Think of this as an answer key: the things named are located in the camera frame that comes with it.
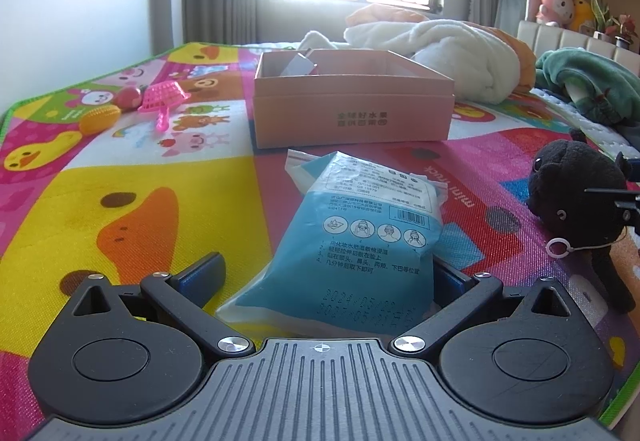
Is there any blue face mask packet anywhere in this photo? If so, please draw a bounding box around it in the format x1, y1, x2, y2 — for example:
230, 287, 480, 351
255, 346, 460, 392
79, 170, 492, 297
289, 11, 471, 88
215, 150, 448, 337

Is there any pink plastic sieve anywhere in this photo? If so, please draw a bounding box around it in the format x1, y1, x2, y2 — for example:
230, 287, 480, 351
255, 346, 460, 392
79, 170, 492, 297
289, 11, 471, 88
138, 81, 191, 134

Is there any yellow plush toy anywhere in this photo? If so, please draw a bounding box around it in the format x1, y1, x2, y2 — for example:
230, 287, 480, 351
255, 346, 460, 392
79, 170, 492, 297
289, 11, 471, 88
570, 0, 596, 32

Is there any orange plastic toy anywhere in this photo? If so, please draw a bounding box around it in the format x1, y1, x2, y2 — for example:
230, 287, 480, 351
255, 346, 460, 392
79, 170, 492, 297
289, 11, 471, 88
80, 104, 122, 137

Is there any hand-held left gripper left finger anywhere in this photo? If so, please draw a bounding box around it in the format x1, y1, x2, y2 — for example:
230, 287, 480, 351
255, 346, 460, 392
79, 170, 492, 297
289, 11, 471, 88
69, 254, 256, 358

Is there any red potted plant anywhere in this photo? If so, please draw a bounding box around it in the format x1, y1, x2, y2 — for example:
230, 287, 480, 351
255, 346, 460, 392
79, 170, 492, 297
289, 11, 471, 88
612, 14, 638, 49

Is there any white standing panel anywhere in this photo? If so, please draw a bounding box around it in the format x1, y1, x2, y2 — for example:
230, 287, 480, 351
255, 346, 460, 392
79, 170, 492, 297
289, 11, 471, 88
497, 0, 528, 39

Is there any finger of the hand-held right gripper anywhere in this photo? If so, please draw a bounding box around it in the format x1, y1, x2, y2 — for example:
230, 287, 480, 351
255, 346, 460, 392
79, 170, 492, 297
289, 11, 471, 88
582, 188, 640, 237

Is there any green potted plant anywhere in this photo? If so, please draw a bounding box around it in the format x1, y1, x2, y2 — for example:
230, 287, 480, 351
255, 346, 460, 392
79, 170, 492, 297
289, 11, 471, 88
590, 0, 613, 39

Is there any beige padded headboard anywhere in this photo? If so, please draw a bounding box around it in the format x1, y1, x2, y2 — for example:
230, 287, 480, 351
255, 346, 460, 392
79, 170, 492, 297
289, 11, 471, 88
516, 20, 640, 72

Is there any black plush toy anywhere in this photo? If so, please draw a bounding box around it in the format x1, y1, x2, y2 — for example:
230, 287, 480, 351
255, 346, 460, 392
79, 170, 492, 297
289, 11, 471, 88
525, 128, 640, 314

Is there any orange duvet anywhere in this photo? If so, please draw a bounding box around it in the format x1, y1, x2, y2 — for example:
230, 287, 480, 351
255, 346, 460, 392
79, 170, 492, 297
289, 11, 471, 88
345, 4, 538, 94

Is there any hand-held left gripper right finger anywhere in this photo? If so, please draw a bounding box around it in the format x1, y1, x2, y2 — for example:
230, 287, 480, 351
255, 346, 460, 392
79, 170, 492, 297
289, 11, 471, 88
392, 256, 577, 360

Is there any green blanket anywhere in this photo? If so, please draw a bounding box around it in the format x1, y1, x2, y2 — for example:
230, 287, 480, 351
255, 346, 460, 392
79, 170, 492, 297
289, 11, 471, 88
535, 47, 640, 127

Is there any colourful cartoon play mat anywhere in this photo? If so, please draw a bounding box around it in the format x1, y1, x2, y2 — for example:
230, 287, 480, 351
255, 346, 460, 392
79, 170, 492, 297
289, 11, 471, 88
0, 41, 640, 427

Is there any white fleece blanket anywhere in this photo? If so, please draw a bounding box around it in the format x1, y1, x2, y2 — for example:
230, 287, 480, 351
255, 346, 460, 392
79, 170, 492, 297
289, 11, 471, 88
299, 18, 523, 104

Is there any small red round toy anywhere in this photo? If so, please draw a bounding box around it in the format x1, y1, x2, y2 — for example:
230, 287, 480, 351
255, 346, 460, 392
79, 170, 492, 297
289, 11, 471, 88
116, 87, 143, 112

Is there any pink bunny plush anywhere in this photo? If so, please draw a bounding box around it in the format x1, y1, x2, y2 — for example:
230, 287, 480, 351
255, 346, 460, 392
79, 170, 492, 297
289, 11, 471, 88
532, 0, 576, 27

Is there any pink cardboard box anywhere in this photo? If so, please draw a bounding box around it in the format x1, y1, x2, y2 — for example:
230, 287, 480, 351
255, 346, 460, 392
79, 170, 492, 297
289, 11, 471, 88
252, 48, 456, 149

